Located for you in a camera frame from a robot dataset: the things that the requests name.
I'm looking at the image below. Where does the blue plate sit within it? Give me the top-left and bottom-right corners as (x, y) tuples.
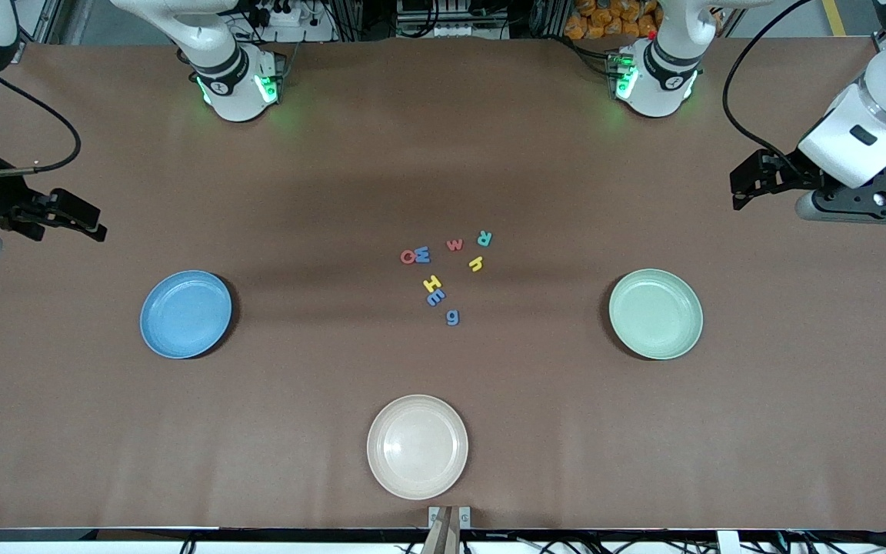
(139, 269), (233, 360)

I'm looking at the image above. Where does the green plate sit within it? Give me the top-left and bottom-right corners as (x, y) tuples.
(608, 268), (704, 361)

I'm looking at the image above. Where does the beige plate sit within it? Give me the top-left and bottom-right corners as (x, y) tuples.
(367, 394), (469, 501)

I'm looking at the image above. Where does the orange fruit bag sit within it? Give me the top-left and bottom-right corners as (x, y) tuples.
(564, 0), (663, 41)

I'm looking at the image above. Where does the white power strip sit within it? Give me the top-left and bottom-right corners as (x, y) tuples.
(255, 0), (319, 28)

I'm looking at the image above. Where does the beige pole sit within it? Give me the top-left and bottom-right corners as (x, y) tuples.
(421, 506), (461, 554)

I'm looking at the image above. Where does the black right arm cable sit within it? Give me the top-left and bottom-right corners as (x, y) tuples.
(0, 73), (81, 178)

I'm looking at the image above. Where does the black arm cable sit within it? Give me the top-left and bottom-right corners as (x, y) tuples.
(0, 73), (81, 178)
(722, 0), (824, 178)

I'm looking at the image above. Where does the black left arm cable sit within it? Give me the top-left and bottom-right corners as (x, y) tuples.
(722, 0), (824, 178)

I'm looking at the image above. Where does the aluminium frame profile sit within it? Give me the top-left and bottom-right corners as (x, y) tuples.
(24, 0), (94, 45)

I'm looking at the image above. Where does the metal table edge bracket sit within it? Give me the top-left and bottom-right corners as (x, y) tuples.
(428, 506), (471, 530)

